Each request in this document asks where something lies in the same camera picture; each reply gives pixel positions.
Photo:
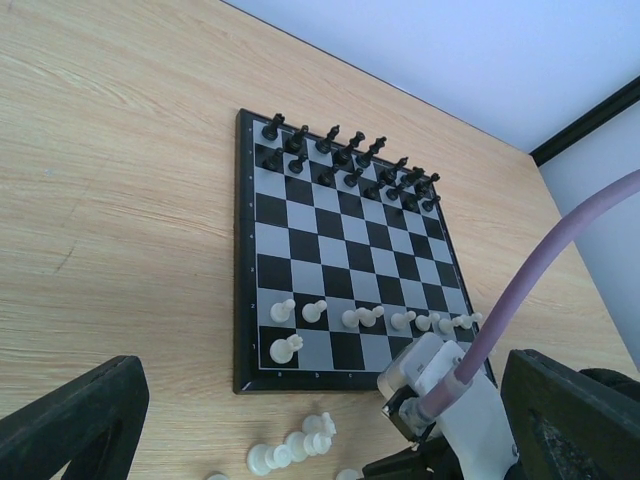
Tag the white pawn table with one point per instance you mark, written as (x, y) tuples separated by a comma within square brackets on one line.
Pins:
[(348, 474), (304, 445), (263, 459), (368, 317), (282, 350), (280, 312), (351, 318), (217, 476), (322, 423)]

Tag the black back row piece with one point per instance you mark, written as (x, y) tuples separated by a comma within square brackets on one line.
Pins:
[(343, 155)]

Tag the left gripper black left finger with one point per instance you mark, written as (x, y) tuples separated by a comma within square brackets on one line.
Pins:
[(88, 428)]

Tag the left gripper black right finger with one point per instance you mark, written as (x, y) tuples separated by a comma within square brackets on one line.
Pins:
[(570, 424)]

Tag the white pawn board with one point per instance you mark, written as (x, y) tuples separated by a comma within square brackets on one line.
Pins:
[(425, 322), (312, 312), (466, 321)]

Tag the black white chess board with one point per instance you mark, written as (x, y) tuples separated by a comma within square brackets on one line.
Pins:
[(296, 239)]

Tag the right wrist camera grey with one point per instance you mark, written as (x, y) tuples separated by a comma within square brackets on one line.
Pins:
[(412, 374)]

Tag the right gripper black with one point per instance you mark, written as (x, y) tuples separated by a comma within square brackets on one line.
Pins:
[(479, 447)]

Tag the black pawn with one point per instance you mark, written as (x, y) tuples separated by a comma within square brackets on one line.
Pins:
[(274, 161), (296, 165), (393, 192), (326, 178), (373, 192), (351, 179)]

